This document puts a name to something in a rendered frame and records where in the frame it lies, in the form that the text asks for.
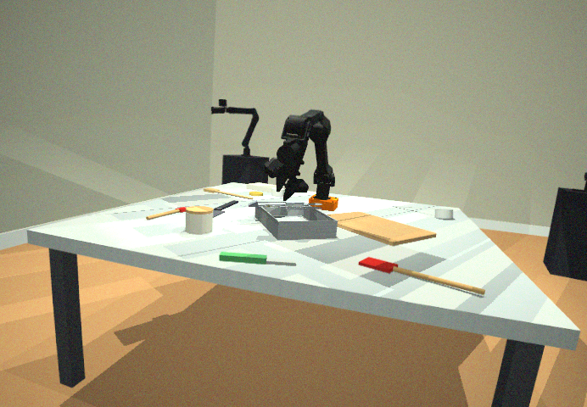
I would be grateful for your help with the red spatula with wooden handle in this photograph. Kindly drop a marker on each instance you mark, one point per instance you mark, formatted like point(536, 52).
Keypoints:
point(377, 264)

